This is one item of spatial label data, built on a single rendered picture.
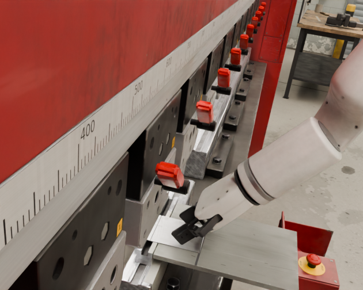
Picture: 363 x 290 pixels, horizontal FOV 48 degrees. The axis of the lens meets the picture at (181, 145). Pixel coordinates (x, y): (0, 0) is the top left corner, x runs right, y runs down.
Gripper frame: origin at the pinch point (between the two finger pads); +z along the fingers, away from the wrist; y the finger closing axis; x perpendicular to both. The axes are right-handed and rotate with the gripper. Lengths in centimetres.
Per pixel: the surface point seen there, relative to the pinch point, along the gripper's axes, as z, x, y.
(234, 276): -5.0, 9.9, 7.6
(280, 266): -10.3, 15.8, 2.0
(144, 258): 6.7, -1.8, 7.5
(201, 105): -22.4, -18.0, 10.7
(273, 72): 6, 24, -216
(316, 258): -4.5, 38.3, -28.3
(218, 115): 7, 0, -76
